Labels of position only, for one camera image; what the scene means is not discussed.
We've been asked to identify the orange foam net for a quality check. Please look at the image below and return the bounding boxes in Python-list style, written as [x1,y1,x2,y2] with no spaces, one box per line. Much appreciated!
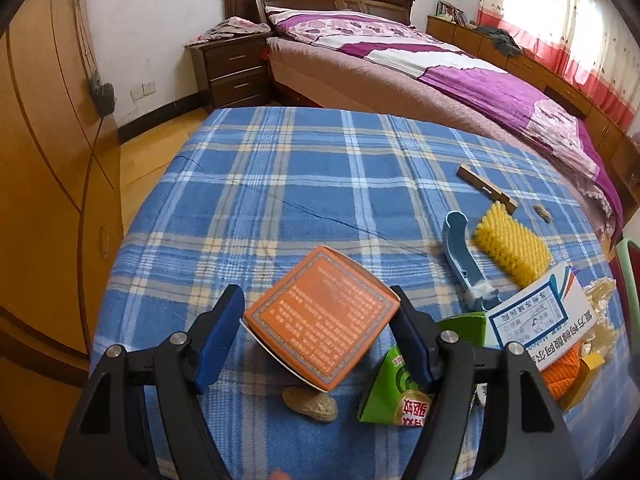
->
[541,344,580,400]

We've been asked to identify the small yellow box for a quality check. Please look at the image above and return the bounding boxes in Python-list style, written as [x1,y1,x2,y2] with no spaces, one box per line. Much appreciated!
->
[556,351,608,413]

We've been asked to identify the white teal medicine box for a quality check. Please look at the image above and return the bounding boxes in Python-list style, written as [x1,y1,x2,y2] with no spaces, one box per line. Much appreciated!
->
[485,263,596,372]

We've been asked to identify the cream plastic bag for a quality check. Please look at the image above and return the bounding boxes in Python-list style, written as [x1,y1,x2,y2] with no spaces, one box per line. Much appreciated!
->
[579,278,617,360]

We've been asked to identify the green mosquito coil box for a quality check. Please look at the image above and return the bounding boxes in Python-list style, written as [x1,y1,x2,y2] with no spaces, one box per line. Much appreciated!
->
[358,312,486,427]

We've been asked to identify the blue plastic handle piece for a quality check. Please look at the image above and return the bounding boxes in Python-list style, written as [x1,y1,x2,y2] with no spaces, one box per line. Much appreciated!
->
[442,210,501,312]

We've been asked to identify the orange cardboard box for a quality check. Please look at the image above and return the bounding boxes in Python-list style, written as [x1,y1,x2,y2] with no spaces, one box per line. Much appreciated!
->
[241,246,400,392]

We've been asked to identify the red bucket green rim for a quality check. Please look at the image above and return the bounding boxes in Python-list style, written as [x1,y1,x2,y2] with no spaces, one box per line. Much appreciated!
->
[610,237,639,358]

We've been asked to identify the peanut beside orange box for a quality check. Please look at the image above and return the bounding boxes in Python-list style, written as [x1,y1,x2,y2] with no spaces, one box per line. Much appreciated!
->
[282,387,338,424]

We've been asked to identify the far small peanut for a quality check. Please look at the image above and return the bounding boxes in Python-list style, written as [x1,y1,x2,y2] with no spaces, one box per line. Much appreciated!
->
[534,204,552,223]

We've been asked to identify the wooden wardrobe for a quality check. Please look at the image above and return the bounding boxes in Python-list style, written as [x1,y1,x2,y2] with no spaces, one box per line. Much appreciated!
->
[1,0,122,476]

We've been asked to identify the wooden clothespin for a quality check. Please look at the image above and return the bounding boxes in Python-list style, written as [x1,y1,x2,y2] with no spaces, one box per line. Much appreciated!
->
[457,165,518,214]

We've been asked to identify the blue plaid table cloth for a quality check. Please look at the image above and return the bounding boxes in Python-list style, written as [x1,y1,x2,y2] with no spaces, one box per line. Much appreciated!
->
[93,107,608,479]

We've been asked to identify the long wooden cabinet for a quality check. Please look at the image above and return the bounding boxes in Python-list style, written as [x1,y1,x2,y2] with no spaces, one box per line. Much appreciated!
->
[425,15,639,219]

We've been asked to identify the dark wooden nightstand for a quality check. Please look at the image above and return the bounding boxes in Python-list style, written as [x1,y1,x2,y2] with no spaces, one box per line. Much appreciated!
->
[186,32,271,112]

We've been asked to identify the dark clothes on cabinet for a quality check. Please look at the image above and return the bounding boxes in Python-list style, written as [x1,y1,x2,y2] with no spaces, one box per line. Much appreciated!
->
[477,25,523,58]

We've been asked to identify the purple floral quilt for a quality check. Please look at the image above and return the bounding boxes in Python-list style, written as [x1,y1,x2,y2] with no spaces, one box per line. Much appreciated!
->
[266,6,623,236]

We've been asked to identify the red white curtains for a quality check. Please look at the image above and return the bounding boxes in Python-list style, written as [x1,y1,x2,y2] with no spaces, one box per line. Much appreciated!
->
[477,0,639,134]

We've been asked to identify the folded cloth on nightstand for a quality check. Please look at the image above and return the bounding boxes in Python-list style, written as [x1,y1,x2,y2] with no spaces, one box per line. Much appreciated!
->
[184,16,270,48]

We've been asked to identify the wooden bed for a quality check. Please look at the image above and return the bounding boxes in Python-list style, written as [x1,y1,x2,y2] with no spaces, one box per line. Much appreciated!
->
[224,0,624,237]

